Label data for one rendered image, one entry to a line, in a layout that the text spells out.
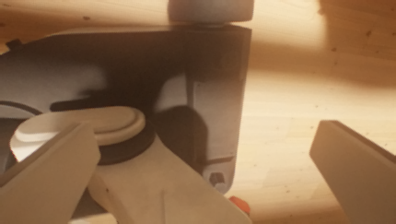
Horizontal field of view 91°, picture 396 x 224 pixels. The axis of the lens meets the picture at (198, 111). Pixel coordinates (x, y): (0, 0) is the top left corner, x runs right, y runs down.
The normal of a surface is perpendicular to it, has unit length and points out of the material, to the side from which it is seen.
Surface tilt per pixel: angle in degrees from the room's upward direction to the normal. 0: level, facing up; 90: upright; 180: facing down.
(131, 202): 90
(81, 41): 0
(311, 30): 0
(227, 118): 0
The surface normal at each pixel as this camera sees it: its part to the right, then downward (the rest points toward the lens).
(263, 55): 0.22, 0.47
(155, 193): 0.00, -0.88
